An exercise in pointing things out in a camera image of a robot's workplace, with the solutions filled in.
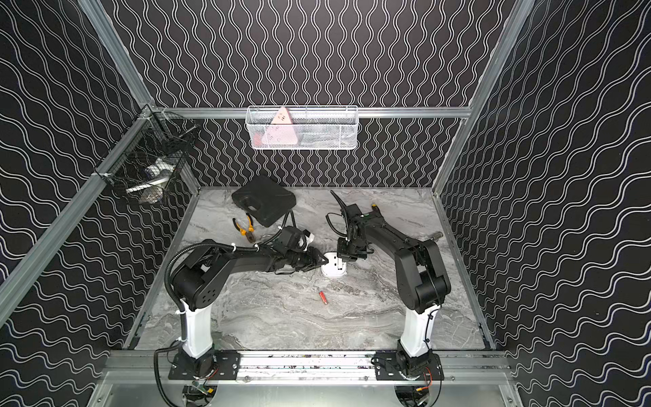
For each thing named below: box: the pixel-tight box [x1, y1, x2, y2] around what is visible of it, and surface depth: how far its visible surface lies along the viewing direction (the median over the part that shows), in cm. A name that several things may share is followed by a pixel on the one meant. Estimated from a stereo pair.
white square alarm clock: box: [320, 251, 347, 278], surface depth 94 cm
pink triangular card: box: [261, 106, 298, 145], surface depth 91 cm
